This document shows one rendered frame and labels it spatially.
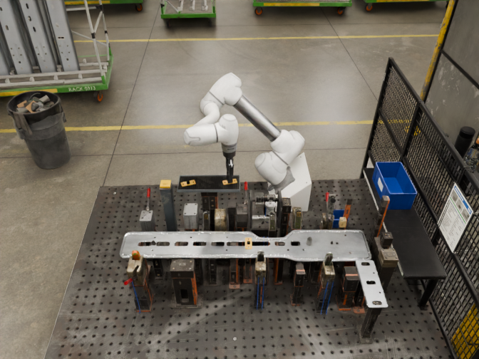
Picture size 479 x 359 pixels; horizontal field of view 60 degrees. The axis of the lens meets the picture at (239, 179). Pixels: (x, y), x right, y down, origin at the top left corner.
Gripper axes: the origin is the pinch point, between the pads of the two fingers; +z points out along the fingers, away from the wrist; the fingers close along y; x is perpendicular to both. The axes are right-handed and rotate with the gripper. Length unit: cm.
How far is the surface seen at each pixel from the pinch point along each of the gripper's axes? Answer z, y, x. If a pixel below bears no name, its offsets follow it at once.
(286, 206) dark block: 8.3, 23.7, 28.2
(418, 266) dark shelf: 17, 75, 84
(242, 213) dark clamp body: 12.2, 19.6, 3.1
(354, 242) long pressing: 20, 49, 60
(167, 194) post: 9.6, -4.4, -37.5
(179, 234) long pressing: 19.9, 20.2, -34.4
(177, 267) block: 17, 45, -39
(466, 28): -19, -136, 254
